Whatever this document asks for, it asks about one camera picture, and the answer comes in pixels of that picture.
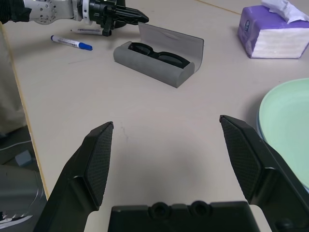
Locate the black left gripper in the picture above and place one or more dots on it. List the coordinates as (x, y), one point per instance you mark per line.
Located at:
(101, 12)

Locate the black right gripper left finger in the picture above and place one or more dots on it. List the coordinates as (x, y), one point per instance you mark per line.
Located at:
(96, 169)

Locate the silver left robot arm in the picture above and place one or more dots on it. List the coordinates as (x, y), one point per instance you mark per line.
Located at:
(48, 9)

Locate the blue-capped white marker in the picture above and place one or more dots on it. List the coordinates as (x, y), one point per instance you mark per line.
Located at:
(70, 42)

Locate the black sunglasses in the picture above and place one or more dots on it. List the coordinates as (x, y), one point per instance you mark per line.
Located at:
(169, 59)

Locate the grey glasses case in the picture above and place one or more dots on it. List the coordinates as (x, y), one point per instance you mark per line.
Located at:
(149, 67)

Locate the blue plate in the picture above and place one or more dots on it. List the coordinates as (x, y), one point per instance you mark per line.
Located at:
(258, 128)

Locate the green plate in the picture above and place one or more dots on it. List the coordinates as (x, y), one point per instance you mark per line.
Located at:
(289, 120)

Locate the purple tissue pack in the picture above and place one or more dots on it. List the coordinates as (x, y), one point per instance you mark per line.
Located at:
(251, 31)

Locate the black-capped white marker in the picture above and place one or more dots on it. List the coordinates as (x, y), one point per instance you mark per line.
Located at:
(87, 31)

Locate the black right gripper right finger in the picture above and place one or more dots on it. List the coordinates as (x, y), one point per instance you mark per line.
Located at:
(241, 157)

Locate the grey floor box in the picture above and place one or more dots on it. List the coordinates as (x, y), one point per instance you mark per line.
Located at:
(23, 158)

